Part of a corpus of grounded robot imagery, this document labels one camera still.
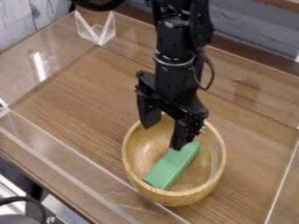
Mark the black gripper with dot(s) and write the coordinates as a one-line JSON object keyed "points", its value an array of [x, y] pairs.
{"points": [[169, 91]]}

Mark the green rectangular block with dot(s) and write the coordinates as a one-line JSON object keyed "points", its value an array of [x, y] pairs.
{"points": [[171, 165]]}

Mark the clear acrylic enclosure walls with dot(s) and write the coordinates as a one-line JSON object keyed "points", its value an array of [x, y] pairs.
{"points": [[69, 106]]}

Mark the clear acrylic corner bracket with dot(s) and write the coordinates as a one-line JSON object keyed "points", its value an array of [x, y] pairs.
{"points": [[98, 34]]}

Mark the black table mount bracket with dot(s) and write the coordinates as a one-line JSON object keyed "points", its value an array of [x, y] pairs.
{"points": [[39, 211]]}

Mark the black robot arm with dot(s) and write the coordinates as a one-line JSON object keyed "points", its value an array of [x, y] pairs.
{"points": [[185, 29]]}

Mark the wooden brown bowl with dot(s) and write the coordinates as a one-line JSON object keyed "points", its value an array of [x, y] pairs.
{"points": [[146, 145]]}

